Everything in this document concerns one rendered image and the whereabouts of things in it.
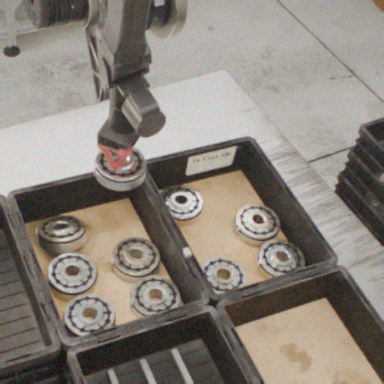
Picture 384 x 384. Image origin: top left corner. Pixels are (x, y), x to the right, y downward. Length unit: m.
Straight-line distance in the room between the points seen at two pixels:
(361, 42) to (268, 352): 2.65
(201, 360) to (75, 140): 0.80
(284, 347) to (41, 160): 0.84
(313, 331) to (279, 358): 0.10
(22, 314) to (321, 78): 2.42
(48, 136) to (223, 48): 1.77
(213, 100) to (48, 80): 1.29
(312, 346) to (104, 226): 0.52
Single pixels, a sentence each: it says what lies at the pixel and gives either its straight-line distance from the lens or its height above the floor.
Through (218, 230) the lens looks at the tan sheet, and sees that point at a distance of 1.54.
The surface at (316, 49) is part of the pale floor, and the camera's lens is 3.67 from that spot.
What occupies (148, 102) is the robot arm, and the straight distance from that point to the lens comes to 1.15.
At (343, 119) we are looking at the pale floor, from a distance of 3.29.
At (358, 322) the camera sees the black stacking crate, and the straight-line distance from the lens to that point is 1.43.
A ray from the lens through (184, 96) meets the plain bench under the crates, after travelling 2.07.
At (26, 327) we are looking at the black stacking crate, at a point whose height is 0.83.
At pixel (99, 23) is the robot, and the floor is 0.83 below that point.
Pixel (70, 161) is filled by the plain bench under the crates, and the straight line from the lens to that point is 1.83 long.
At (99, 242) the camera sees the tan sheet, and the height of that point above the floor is 0.83.
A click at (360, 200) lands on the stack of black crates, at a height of 0.37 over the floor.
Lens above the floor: 2.00
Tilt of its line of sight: 52 degrees down
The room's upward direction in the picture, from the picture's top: 8 degrees clockwise
